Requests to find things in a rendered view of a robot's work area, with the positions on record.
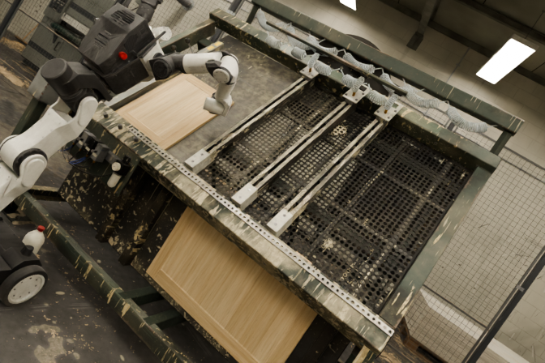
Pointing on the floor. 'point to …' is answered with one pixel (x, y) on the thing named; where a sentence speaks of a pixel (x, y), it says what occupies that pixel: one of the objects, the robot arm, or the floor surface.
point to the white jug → (35, 238)
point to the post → (31, 116)
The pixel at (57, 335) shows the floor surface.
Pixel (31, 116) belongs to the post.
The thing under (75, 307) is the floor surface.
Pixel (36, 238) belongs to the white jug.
